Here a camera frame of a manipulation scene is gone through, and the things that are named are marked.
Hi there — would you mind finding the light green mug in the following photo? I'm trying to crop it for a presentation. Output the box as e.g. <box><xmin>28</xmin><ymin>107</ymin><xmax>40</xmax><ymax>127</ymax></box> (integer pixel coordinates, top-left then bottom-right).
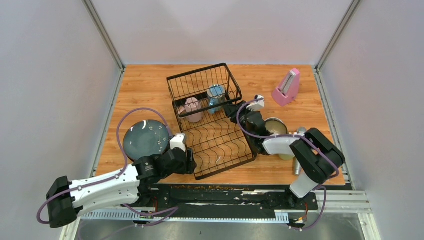
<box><xmin>278</xmin><ymin>154</ymin><xmax>295</xmax><ymax>161</ymax></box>

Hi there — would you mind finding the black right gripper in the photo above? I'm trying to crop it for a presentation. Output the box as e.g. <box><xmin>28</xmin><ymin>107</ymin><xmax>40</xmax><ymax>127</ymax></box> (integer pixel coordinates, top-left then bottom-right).
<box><xmin>222</xmin><ymin>101</ymin><xmax>255</xmax><ymax>141</ymax></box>

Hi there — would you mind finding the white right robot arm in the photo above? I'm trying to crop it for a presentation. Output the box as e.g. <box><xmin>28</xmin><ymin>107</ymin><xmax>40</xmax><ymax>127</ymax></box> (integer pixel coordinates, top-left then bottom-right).
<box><xmin>223</xmin><ymin>98</ymin><xmax>346</xmax><ymax>209</ymax></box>

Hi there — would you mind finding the blue butterfly mug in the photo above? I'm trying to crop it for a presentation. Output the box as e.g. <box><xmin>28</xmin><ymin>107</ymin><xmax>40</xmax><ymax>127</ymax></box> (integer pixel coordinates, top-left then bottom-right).
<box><xmin>206</xmin><ymin>84</ymin><xmax>226</xmax><ymax>115</ymax></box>

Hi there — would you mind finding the black wire dish rack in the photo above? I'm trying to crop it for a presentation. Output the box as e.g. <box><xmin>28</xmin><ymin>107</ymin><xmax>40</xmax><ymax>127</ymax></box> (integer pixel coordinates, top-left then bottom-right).
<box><xmin>166</xmin><ymin>63</ymin><xmax>257</xmax><ymax>181</ymax></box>

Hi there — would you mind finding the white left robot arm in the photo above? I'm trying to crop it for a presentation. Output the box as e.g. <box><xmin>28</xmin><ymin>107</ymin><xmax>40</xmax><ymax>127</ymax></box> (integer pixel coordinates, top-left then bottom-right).
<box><xmin>46</xmin><ymin>147</ymin><xmax>197</xmax><ymax>229</ymax></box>

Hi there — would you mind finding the pink ceramic mug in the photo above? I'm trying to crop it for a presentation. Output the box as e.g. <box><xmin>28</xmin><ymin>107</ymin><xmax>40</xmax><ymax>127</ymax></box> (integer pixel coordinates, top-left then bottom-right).
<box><xmin>177</xmin><ymin>97</ymin><xmax>203</xmax><ymax>123</ymax></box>

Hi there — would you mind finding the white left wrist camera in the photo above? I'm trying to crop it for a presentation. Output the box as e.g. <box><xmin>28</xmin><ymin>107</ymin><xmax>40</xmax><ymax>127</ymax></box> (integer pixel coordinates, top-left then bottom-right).
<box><xmin>169</xmin><ymin>133</ymin><xmax>187</xmax><ymax>153</ymax></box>

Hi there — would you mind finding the blue-grey ceramic plate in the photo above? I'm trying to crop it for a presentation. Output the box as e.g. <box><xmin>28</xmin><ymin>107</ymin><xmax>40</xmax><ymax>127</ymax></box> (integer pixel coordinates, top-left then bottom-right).
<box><xmin>123</xmin><ymin>119</ymin><xmax>170</xmax><ymax>161</ymax></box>

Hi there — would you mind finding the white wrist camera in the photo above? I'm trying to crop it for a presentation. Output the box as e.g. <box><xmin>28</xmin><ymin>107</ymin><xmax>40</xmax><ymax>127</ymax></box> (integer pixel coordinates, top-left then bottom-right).
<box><xmin>169</xmin><ymin>133</ymin><xmax>187</xmax><ymax>153</ymax></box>
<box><xmin>246</xmin><ymin>94</ymin><xmax>265</xmax><ymax>112</ymax></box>

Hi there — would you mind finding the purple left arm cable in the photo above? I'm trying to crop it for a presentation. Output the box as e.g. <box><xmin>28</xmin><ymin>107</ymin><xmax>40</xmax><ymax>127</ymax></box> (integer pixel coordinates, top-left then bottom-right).
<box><xmin>36</xmin><ymin>107</ymin><xmax>173</xmax><ymax>225</ymax></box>

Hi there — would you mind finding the patterned ceramic bowl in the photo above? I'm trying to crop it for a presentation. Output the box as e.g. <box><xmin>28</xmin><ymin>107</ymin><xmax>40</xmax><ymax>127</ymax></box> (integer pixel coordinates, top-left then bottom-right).
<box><xmin>265</xmin><ymin>117</ymin><xmax>289</xmax><ymax>135</ymax></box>

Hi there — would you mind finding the pink metronome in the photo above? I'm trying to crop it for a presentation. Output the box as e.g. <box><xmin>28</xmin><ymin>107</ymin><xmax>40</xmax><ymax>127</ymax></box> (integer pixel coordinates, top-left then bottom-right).
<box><xmin>271</xmin><ymin>68</ymin><xmax>301</xmax><ymax>107</ymax></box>

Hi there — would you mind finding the silver microphone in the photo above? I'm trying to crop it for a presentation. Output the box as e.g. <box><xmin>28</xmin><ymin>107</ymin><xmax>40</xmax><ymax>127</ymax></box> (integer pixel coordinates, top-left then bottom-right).
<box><xmin>293</xmin><ymin>127</ymin><xmax>307</xmax><ymax>176</ymax></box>

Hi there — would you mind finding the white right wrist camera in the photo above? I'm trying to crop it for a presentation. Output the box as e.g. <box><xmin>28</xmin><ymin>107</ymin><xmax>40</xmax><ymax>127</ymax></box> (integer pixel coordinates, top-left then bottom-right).
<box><xmin>246</xmin><ymin>94</ymin><xmax>265</xmax><ymax>112</ymax></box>

